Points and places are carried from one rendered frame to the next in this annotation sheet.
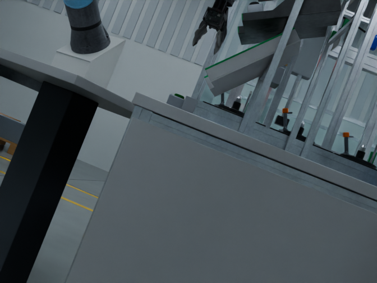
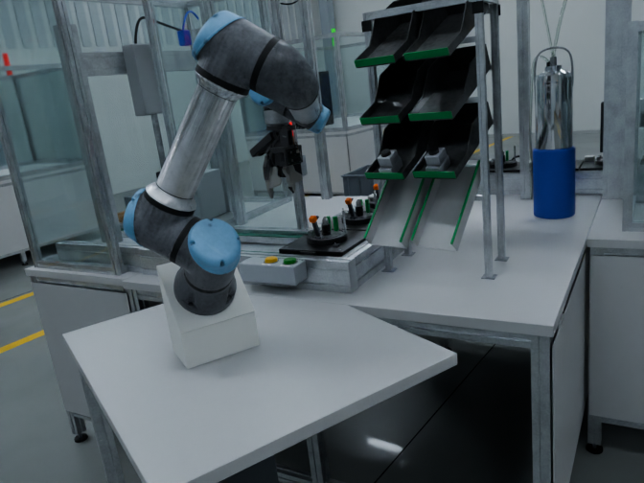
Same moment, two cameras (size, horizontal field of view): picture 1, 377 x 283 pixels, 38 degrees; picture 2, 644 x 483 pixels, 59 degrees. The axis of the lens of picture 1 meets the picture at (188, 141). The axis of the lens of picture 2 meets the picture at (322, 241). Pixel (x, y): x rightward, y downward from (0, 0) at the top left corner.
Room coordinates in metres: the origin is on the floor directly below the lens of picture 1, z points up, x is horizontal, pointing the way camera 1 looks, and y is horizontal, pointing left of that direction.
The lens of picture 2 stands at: (1.14, 1.49, 1.48)
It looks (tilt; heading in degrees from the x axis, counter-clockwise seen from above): 16 degrees down; 300
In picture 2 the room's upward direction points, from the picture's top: 7 degrees counter-clockwise
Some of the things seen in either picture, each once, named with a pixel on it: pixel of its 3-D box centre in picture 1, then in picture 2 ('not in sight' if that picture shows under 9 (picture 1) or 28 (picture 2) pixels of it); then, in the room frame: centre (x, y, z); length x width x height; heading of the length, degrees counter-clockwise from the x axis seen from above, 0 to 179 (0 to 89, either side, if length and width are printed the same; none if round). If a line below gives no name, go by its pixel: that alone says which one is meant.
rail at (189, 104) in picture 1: (190, 120); (238, 264); (2.32, 0.03, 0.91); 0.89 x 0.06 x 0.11; 178
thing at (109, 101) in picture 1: (82, 92); (234, 347); (2.04, 0.44, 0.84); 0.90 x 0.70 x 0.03; 151
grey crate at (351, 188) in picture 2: not in sight; (395, 185); (2.61, -2.18, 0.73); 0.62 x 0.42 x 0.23; 178
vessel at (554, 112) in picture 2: not in sight; (553, 98); (1.42, -0.90, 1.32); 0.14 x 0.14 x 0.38
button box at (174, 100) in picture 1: (176, 106); (272, 270); (2.13, 0.09, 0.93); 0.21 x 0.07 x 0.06; 178
